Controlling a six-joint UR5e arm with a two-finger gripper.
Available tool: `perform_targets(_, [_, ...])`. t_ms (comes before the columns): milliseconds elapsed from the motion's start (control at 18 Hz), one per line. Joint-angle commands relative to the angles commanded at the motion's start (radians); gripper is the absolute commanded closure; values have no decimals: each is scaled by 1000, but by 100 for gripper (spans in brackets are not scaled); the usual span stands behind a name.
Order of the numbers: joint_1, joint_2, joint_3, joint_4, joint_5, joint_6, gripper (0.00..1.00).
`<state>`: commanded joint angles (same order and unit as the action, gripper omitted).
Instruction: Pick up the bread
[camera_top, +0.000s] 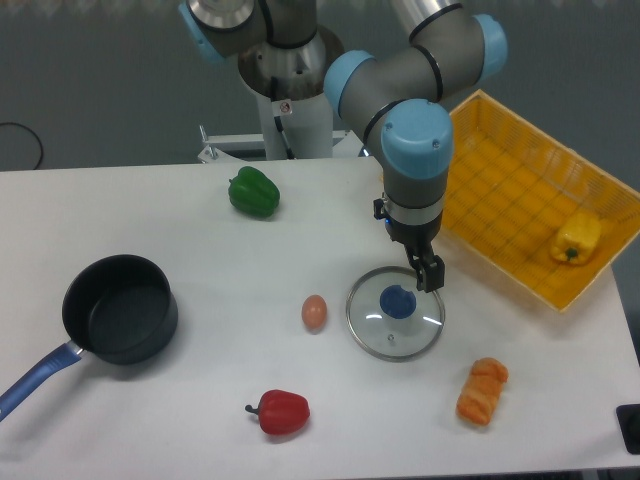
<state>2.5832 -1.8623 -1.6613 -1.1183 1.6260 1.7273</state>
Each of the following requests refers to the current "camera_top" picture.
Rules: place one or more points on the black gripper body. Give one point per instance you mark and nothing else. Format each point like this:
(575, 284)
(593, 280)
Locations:
(413, 227)

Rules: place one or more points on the orange bread loaf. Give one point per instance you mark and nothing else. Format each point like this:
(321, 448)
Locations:
(481, 392)

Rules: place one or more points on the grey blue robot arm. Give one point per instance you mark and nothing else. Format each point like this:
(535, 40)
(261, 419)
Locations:
(393, 106)

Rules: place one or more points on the glass lid blue knob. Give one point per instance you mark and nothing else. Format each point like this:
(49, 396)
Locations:
(389, 318)

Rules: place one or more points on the yellow plastic basket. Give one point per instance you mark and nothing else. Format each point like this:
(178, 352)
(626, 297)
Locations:
(512, 188)

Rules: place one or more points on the brown egg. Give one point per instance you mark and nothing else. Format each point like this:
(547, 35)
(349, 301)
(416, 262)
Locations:
(314, 312)

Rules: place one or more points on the yellow bell pepper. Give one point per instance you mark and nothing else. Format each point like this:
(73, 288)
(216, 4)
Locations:
(577, 239)

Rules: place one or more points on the green bell pepper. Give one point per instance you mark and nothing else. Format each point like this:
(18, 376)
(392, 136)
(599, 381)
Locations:
(253, 193)

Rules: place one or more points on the red bell pepper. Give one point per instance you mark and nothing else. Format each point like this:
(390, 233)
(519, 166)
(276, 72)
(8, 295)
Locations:
(281, 412)

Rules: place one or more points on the black object at table edge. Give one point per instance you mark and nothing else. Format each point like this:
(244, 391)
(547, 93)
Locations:
(628, 417)

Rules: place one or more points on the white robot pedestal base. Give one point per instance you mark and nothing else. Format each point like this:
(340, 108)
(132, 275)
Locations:
(296, 119)

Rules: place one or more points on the black saucepan blue handle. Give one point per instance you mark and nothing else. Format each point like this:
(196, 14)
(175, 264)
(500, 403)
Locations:
(121, 309)

